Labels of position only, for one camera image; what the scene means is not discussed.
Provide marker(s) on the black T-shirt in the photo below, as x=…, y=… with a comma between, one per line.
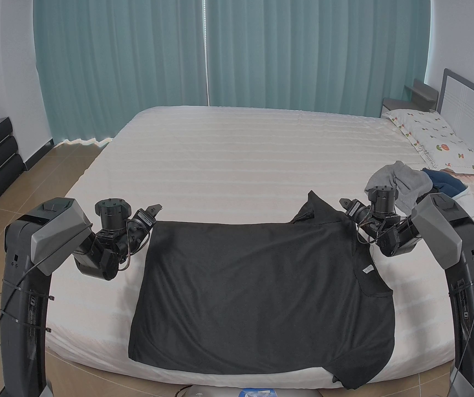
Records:
x=253, y=296

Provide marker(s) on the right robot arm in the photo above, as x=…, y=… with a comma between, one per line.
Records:
x=439, y=225

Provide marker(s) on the pile of clothes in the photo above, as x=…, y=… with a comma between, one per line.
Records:
x=410, y=180

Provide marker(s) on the bed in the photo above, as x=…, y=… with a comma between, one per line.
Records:
x=241, y=168

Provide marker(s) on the blue-green curtain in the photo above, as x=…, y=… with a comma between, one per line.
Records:
x=125, y=48
x=311, y=39

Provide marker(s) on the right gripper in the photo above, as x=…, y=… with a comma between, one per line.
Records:
x=360, y=213

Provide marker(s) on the white printed pillow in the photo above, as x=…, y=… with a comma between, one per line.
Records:
x=431, y=135

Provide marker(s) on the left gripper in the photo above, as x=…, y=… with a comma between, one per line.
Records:
x=142, y=228

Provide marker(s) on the grey bedside table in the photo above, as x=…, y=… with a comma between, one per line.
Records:
x=422, y=91

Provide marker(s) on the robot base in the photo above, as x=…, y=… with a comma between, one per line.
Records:
x=220, y=393

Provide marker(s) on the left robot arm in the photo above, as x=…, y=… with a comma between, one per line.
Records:
x=55, y=230

